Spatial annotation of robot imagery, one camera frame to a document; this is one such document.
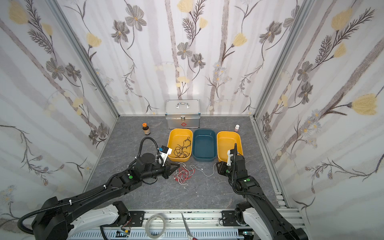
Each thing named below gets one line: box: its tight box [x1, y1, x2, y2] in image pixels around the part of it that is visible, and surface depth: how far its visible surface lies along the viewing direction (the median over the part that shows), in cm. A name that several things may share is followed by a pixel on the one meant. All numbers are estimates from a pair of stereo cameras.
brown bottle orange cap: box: [142, 122, 151, 136], surface depth 107 cm
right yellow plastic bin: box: [217, 131, 244, 163], surface depth 104 cm
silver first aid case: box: [165, 99, 201, 129], surface depth 109 cm
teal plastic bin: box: [192, 129, 217, 162], surface depth 103 cm
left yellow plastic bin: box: [167, 128, 194, 162], surface depth 105 cm
